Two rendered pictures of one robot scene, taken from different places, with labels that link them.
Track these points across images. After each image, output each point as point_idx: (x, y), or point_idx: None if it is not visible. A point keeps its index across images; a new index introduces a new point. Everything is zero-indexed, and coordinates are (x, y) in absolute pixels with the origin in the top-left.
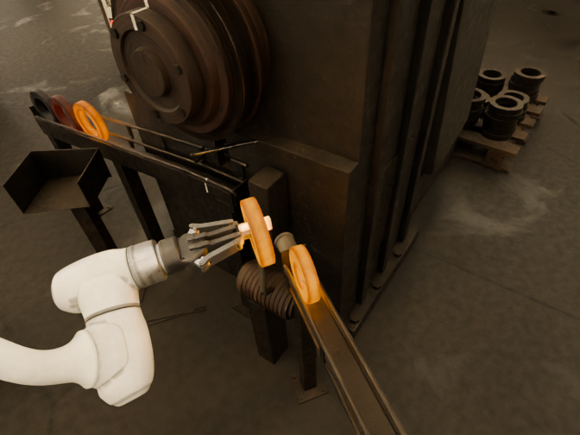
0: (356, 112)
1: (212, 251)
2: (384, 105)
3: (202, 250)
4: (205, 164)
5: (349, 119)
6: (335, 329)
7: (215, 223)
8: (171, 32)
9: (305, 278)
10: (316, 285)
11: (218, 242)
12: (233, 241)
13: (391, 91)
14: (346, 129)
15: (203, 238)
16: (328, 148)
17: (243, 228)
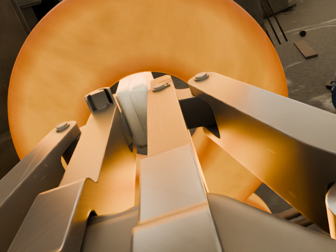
0: (8, 22)
1: (271, 125)
2: (24, 30)
3: (241, 201)
4: None
5: (5, 42)
6: (329, 235)
7: (13, 176)
8: None
9: (249, 201)
10: (260, 199)
11: (183, 124)
12: (202, 85)
13: (19, 8)
14: (9, 63)
15: (89, 222)
16: (1, 126)
17: (142, 79)
